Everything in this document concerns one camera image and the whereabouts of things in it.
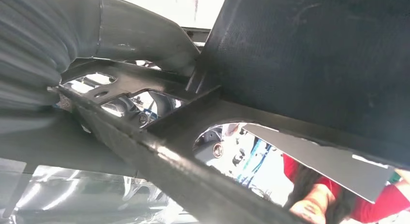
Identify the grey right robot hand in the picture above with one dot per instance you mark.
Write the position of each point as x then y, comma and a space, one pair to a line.
64, 152

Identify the person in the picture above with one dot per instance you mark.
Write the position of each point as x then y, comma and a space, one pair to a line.
384, 200

